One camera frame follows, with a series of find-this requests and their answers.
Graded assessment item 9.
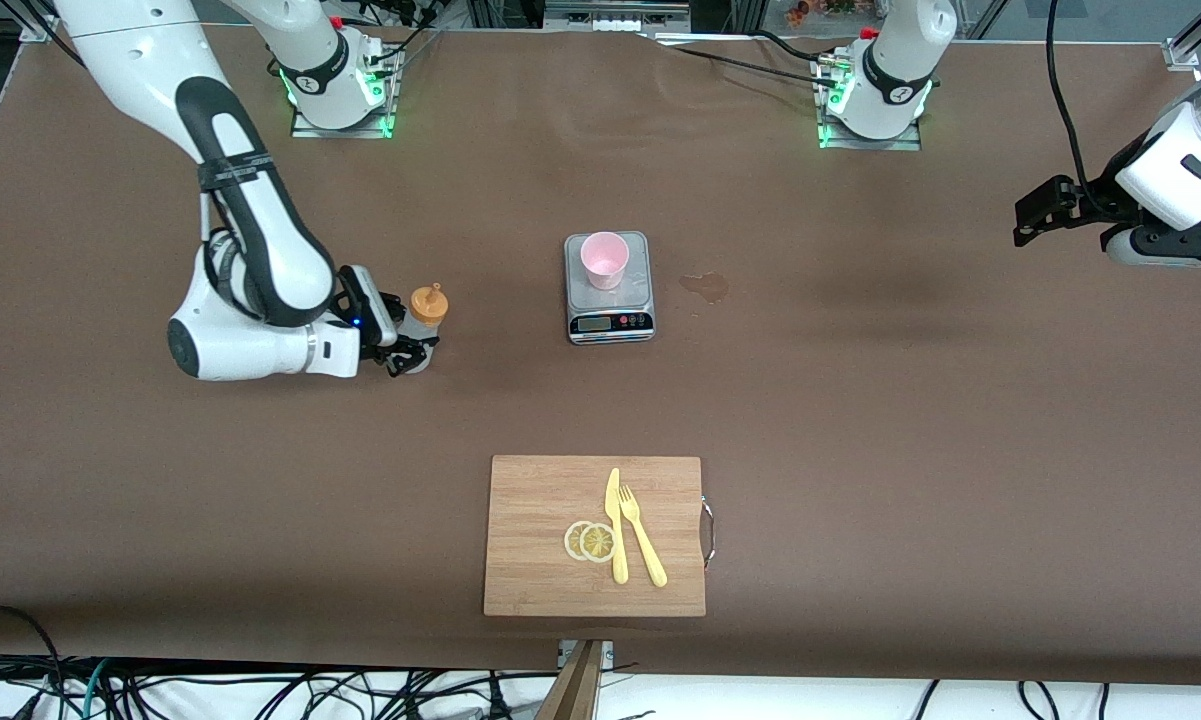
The wooden post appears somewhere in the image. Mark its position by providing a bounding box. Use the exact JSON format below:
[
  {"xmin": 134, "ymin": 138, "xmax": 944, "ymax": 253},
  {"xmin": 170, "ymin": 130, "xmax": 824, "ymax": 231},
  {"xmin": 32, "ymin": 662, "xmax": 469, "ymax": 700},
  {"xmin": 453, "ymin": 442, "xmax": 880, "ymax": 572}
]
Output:
[{"xmin": 535, "ymin": 640, "xmax": 603, "ymax": 720}]

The wooden cutting board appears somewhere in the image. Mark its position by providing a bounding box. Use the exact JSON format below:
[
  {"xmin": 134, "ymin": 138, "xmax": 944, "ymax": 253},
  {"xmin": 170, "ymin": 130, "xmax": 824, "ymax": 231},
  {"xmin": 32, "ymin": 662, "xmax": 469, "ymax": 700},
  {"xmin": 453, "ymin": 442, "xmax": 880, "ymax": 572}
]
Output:
[{"xmin": 483, "ymin": 455, "xmax": 707, "ymax": 618}]

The black floor cable loop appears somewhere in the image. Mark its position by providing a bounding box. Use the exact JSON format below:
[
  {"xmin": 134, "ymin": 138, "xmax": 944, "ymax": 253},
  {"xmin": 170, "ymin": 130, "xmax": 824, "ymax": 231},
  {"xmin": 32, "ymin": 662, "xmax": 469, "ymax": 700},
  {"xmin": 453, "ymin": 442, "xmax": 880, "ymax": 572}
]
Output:
[{"xmin": 0, "ymin": 603, "xmax": 66, "ymax": 720}]

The black cable on table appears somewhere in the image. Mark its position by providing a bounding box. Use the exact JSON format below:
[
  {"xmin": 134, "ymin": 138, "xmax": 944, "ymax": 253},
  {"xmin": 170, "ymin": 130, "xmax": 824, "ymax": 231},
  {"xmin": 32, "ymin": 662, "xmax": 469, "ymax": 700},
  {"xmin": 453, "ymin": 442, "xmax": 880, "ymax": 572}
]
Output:
[{"xmin": 643, "ymin": 30, "xmax": 841, "ymax": 93}]

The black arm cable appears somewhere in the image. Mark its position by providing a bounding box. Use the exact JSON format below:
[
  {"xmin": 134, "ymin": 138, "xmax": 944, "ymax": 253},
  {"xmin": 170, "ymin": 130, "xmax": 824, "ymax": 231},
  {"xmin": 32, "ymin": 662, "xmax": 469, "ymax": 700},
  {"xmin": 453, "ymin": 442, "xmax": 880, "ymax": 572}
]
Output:
[
  {"xmin": 1043, "ymin": 0, "xmax": 1096, "ymax": 196},
  {"xmin": 198, "ymin": 185, "xmax": 246, "ymax": 301}
]

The teal floor cable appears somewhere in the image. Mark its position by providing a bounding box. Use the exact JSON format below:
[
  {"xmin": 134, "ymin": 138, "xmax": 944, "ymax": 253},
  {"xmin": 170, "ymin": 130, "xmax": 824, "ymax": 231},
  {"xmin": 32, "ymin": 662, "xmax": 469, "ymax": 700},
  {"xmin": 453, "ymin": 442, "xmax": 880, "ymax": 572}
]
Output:
[{"xmin": 78, "ymin": 658, "xmax": 111, "ymax": 720}]

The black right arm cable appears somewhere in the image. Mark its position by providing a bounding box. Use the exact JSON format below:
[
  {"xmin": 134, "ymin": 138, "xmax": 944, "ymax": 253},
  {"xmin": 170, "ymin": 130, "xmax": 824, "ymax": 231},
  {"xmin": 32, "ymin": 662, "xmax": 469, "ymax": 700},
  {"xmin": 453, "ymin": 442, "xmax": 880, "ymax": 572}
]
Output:
[{"xmin": 198, "ymin": 185, "xmax": 246, "ymax": 301}]

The pink plastic cup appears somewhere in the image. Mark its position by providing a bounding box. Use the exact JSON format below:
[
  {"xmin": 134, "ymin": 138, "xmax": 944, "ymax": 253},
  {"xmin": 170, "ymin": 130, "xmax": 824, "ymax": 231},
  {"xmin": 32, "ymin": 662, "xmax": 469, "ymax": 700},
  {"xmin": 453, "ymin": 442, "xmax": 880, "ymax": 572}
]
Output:
[{"xmin": 580, "ymin": 231, "xmax": 630, "ymax": 292}]

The clear squeeze bottle orange cap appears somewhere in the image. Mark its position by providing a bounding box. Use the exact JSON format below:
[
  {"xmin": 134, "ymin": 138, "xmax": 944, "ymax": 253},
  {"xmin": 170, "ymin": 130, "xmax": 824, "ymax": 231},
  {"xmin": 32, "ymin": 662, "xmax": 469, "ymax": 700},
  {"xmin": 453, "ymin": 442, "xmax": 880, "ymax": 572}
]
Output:
[{"xmin": 398, "ymin": 283, "xmax": 451, "ymax": 374}]

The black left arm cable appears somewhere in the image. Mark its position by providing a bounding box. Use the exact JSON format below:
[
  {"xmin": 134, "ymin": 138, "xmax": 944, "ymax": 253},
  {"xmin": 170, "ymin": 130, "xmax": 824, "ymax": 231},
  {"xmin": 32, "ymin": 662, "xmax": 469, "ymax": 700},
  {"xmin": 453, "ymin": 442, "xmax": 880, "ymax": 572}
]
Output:
[{"xmin": 1043, "ymin": 0, "xmax": 1096, "ymax": 196}]

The white power strip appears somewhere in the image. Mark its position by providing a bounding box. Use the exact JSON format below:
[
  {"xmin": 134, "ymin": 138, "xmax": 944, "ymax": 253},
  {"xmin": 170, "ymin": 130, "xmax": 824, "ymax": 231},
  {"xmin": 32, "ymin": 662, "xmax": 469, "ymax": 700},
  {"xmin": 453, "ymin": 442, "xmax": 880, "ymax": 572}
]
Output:
[{"xmin": 545, "ymin": 0, "xmax": 691, "ymax": 31}]

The yellow plastic knife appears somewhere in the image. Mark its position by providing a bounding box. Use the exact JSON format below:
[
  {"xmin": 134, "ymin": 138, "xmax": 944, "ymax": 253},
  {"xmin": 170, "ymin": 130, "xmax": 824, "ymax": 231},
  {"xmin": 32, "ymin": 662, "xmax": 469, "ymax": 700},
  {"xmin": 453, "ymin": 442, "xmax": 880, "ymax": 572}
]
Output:
[{"xmin": 604, "ymin": 467, "xmax": 630, "ymax": 585}]

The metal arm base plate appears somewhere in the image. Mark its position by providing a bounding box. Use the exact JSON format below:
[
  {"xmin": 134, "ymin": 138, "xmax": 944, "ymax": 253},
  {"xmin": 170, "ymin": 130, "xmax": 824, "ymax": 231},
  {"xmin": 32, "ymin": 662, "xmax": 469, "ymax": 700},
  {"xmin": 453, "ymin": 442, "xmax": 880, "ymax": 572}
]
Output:
[
  {"xmin": 290, "ymin": 45, "xmax": 399, "ymax": 140},
  {"xmin": 817, "ymin": 55, "xmax": 923, "ymax": 152}
]

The brown table cover sheet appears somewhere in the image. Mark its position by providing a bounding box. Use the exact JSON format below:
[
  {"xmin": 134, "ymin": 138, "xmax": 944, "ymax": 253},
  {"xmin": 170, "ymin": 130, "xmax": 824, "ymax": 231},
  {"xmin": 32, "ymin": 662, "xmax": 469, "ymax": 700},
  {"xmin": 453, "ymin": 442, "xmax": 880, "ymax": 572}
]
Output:
[{"xmin": 0, "ymin": 18, "xmax": 1201, "ymax": 686}]

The silver digital kitchen scale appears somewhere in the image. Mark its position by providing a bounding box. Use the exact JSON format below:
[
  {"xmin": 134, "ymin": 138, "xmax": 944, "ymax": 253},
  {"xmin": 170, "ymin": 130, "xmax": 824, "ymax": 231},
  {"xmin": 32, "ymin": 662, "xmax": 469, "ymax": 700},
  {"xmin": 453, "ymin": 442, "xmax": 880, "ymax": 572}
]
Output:
[{"xmin": 563, "ymin": 231, "xmax": 656, "ymax": 346}]

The yellow plastic fork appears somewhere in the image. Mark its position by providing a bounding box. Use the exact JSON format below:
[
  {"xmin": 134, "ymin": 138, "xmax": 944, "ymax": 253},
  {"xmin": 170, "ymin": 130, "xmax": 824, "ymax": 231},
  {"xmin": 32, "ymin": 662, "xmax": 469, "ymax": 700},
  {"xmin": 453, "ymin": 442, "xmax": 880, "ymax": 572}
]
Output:
[{"xmin": 618, "ymin": 483, "xmax": 669, "ymax": 589}]

